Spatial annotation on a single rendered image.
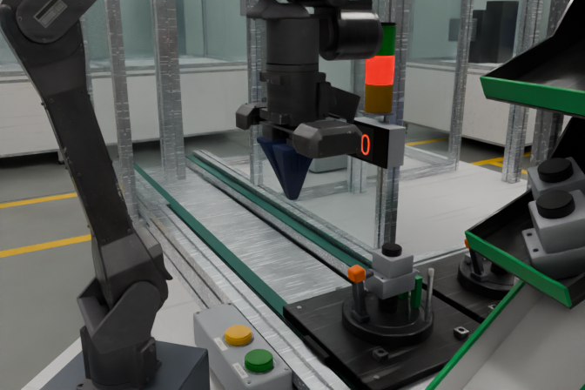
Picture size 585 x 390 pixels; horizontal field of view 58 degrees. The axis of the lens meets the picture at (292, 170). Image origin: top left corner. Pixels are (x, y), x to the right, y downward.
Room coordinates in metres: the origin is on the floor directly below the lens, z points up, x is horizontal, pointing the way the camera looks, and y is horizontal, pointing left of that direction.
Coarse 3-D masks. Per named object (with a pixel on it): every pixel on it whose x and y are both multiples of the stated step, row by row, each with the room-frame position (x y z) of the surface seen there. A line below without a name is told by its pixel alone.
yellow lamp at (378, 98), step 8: (368, 88) 0.93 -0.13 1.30; (376, 88) 0.92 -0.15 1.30; (384, 88) 0.92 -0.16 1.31; (392, 88) 0.93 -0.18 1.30; (368, 96) 0.93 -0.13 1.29; (376, 96) 0.92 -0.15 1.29; (384, 96) 0.92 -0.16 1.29; (392, 96) 0.93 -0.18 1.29; (368, 104) 0.93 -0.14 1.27; (376, 104) 0.92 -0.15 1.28; (384, 104) 0.92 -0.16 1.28; (392, 104) 0.94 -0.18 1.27; (376, 112) 0.92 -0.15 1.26; (384, 112) 0.92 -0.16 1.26
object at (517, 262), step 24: (576, 120) 0.55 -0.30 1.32; (576, 144) 0.55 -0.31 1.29; (528, 192) 0.53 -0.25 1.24; (504, 216) 0.52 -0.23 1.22; (528, 216) 0.52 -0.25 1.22; (480, 240) 0.49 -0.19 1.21; (504, 240) 0.50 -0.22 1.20; (504, 264) 0.46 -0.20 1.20; (528, 264) 0.46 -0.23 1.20; (552, 288) 0.40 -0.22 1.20; (576, 288) 0.39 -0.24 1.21
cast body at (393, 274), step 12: (384, 252) 0.71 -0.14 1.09; (396, 252) 0.71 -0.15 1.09; (408, 252) 0.72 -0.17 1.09; (372, 264) 0.73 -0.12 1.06; (384, 264) 0.70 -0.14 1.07; (396, 264) 0.70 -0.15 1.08; (408, 264) 0.71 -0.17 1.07; (384, 276) 0.70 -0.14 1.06; (396, 276) 0.70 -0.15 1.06; (408, 276) 0.71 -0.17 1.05; (372, 288) 0.71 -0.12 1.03; (384, 288) 0.69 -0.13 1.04; (396, 288) 0.70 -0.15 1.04; (408, 288) 0.71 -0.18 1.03
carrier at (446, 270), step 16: (448, 256) 0.95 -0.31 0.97; (464, 256) 0.95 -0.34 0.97; (448, 272) 0.88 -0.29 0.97; (464, 272) 0.84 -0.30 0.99; (496, 272) 0.84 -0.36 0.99; (448, 288) 0.82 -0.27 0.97; (464, 288) 0.82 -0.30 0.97; (480, 288) 0.80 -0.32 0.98; (496, 288) 0.79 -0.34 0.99; (448, 304) 0.79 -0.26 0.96; (464, 304) 0.77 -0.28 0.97; (480, 304) 0.77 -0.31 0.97; (496, 304) 0.77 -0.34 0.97; (480, 320) 0.73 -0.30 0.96
